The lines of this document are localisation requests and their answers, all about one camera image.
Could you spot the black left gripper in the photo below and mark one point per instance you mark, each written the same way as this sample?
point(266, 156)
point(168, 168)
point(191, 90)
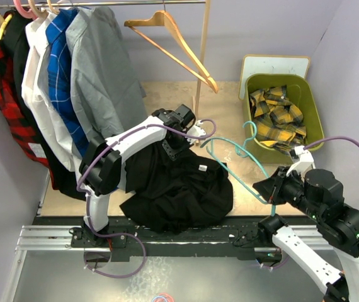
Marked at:
point(174, 154)

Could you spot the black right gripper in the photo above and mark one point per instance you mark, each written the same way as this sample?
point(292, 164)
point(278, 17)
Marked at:
point(271, 188)

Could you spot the teal plastic hanger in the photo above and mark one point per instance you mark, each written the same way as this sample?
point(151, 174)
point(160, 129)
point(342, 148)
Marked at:
point(241, 151)

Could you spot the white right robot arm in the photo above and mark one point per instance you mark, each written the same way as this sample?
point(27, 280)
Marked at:
point(319, 195)

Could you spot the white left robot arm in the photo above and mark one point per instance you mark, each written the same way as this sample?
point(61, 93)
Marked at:
point(103, 169)

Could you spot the yellow plaid shirt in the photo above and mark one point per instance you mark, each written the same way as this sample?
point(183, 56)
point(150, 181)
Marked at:
point(279, 122)

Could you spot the grey hanging shirt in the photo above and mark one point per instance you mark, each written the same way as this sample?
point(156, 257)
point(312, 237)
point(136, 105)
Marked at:
point(106, 93)

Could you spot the blue checked hanging shirt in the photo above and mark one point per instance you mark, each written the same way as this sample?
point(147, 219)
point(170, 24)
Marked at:
point(59, 76)

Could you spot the white hanging shirt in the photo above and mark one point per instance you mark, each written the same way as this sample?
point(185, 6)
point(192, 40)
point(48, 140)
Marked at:
point(34, 90)

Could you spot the light wooden hanger hook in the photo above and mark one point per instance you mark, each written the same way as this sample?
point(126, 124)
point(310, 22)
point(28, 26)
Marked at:
point(53, 7)

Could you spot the beige wooden hanger hook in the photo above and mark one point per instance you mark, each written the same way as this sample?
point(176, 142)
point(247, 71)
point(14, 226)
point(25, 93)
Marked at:
point(37, 12)

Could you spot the red black plaid shirt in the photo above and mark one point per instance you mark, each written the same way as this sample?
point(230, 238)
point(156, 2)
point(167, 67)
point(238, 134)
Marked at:
point(21, 130)

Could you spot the pink hanger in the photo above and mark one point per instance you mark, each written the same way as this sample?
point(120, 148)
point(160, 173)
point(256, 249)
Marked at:
point(24, 12)

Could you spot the yellow hanger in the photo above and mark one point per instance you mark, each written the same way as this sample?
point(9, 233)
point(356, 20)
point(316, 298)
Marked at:
point(5, 24)

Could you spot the olive green plastic bin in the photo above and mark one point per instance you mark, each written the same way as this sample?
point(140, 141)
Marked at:
point(299, 92)

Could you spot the white board behind bin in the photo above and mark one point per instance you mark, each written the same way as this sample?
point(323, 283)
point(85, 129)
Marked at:
point(272, 64)

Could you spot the red blue hangers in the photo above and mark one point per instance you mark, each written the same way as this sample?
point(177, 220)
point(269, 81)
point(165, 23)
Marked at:
point(163, 297)

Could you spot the black hanging garment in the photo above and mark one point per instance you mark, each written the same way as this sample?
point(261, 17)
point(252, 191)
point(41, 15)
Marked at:
point(16, 45)

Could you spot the wooden clothes rack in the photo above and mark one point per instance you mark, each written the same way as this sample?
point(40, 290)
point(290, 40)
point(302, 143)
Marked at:
point(159, 18)

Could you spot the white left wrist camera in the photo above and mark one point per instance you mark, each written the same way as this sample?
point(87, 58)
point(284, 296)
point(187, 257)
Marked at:
point(195, 132)

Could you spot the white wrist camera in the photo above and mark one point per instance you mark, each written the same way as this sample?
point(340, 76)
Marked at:
point(195, 132)
point(302, 160)

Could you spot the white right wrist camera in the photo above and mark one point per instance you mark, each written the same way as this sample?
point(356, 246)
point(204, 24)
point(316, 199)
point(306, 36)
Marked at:
point(302, 160)

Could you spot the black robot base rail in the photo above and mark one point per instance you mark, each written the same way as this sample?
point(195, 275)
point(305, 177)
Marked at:
point(236, 236)

